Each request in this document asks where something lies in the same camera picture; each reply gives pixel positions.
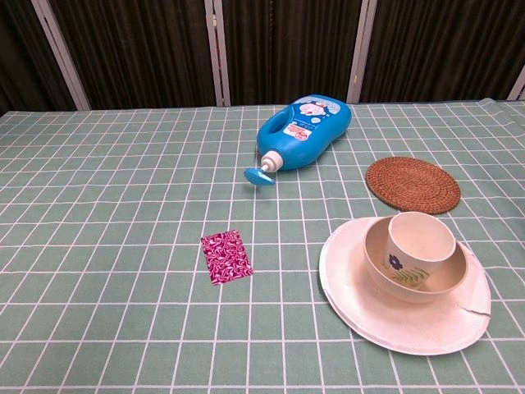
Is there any paper cup with flower print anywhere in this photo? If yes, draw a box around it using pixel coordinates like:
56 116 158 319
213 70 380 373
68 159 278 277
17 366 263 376
383 211 457 285

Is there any magenta patterned card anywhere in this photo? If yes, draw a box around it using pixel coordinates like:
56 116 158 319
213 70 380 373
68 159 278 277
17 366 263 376
200 229 254 286

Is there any blue pump detergent bottle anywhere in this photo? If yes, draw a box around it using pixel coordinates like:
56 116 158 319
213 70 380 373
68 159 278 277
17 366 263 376
244 94 353 187

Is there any white paper plate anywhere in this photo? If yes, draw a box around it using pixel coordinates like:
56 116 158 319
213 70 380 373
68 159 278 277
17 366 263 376
318 216 492 356

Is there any beige plastic bowl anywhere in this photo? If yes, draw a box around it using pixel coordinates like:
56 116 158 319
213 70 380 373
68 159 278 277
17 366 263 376
364 215 468 305

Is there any green checked tablecloth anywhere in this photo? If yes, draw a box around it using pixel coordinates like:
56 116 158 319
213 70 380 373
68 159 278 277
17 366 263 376
0 97 525 394

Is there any dark pleated curtain panel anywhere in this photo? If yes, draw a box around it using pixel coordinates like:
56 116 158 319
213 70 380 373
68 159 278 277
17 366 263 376
221 0 365 107
359 0 525 103
0 0 78 117
48 0 217 111

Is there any round woven rattan coaster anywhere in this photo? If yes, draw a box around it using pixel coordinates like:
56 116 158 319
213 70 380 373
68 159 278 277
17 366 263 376
365 156 462 215

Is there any white screen frame post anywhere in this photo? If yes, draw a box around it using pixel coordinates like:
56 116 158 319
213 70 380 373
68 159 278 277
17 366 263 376
345 0 377 104
506 65 525 102
203 0 231 108
31 0 92 111

